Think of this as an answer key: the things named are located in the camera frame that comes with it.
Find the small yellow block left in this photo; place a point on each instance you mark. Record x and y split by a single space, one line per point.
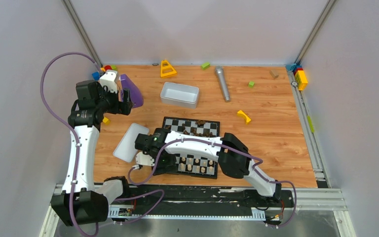
106 121

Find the purple metronome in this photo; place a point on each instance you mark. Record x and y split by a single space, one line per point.
135 94

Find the white box lid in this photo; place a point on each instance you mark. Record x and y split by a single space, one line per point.
125 150

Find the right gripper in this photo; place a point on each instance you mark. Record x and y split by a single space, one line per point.
170 166

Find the small green cube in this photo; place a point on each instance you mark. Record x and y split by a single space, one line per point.
251 84

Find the red cylinder block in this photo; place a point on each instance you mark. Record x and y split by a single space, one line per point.
107 67

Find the yellow triangular toy block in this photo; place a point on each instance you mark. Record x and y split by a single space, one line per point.
167 70

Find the silver microphone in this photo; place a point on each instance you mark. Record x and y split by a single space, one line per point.
219 71

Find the stacked coloured blocks right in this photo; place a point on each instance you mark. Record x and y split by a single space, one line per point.
299 74

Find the white rectangular box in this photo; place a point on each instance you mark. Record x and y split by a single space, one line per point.
180 95

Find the yellow curved block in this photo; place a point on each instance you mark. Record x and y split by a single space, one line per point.
243 115

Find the brown wooden block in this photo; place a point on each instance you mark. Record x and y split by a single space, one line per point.
274 74

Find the black white chessboard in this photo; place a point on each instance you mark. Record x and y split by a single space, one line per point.
191 165

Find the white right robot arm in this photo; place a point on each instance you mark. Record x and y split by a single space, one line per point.
233 157

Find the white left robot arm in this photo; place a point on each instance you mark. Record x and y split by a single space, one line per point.
80 202

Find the green block near wall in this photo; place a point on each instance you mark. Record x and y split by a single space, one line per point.
205 65

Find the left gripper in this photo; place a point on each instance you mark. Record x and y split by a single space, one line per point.
124 102

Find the blue toy block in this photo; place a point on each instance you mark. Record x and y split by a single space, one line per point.
96 76

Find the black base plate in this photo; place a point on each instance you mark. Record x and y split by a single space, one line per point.
180 200

